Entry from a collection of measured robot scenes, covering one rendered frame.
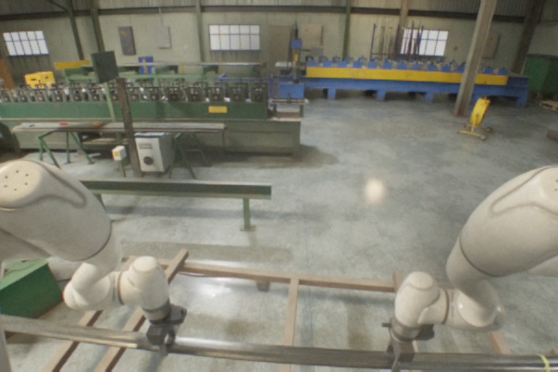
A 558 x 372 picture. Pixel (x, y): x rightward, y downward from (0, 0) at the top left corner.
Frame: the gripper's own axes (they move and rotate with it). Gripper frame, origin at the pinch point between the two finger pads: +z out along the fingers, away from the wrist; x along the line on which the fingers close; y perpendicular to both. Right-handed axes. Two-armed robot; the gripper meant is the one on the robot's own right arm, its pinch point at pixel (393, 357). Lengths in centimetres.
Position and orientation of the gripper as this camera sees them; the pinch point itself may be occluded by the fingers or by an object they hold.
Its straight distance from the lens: 122.3
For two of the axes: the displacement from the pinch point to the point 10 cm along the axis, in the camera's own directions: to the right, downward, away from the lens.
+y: -10.0, -0.4, 0.6
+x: -0.7, 4.8, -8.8
